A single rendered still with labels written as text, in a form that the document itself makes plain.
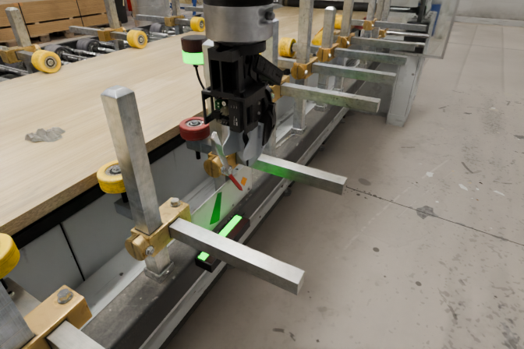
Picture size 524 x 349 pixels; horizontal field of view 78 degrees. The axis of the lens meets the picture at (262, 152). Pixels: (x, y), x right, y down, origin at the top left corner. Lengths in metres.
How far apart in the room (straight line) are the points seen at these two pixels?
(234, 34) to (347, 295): 1.36
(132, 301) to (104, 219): 0.23
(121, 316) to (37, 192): 0.28
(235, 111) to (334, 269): 1.33
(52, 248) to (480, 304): 1.62
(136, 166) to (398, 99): 2.66
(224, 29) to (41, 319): 0.48
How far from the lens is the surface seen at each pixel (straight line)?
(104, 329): 0.73
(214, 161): 0.78
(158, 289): 0.75
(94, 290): 0.91
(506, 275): 2.00
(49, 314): 0.62
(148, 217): 0.65
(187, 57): 0.73
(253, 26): 0.43
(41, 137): 0.95
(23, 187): 0.78
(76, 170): 0.78
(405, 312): 1.64
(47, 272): 0.86
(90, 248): 0.90
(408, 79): 2.98
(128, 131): 0.55
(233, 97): 0.44
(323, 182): 0.74
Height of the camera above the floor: 1.28
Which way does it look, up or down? 31 degrees down
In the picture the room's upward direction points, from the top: straight up
